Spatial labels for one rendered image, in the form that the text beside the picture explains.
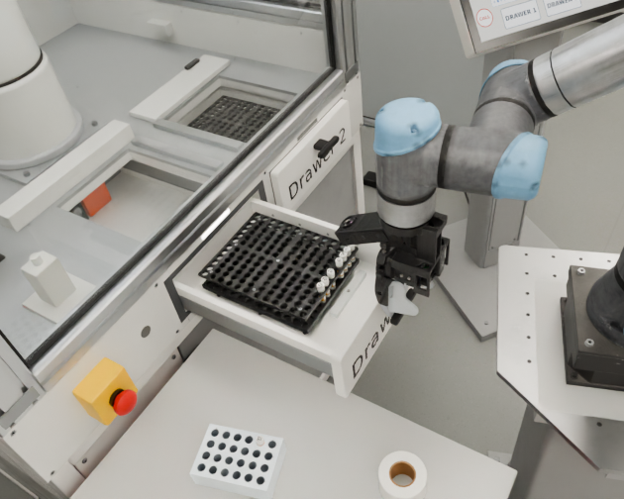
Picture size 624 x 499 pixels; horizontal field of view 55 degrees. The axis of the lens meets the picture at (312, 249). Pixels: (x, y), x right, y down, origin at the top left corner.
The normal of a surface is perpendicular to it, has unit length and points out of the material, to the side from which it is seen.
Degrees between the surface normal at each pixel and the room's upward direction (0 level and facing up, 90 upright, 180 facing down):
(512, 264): 0
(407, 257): 0
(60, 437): 90
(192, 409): 0
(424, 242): 90
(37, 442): 90
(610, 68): 86
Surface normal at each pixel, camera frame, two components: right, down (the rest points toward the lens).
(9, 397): 0.85, 0.31
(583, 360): -0.22, 0.72
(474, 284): -0.19, -0.66
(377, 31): -0.54, 0.65
